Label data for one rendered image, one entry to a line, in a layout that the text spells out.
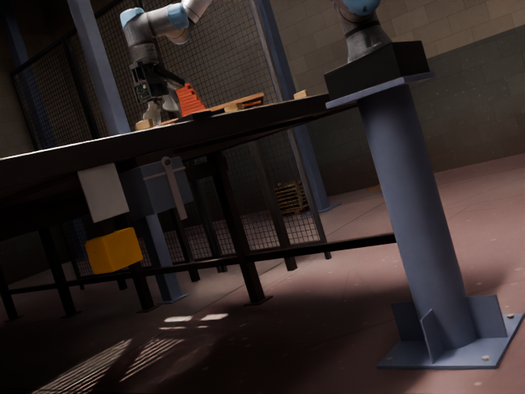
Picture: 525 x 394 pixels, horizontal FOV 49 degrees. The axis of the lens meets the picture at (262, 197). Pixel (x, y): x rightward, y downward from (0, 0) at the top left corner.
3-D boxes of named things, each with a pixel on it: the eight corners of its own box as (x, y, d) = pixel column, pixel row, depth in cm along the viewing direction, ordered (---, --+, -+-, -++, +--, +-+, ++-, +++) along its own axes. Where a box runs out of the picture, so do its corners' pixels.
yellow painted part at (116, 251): (144, 259, 133) (113, 161, 131) (112, 272, 126) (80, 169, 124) (124, 262, 138) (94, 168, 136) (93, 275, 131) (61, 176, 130)
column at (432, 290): (525, 316, 193) (456, 64, 186) (496, 369, 163) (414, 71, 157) (419, 322, 216) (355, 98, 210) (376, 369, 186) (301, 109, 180)
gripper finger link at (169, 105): (169, 123, 169) (152, 101, 171) (184, 121, 173) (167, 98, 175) (174, 116, 167) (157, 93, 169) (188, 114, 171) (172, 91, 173)
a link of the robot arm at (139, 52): (144, 51, 178) (159, 41, 173) (148, 65, 179) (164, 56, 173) (124, 51, 173) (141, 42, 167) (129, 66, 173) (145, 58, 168)
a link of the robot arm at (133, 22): (141, 3, 168) (114, 12, 169) (153, 40, 169) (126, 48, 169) (148, 9, 176) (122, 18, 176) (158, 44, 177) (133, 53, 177)
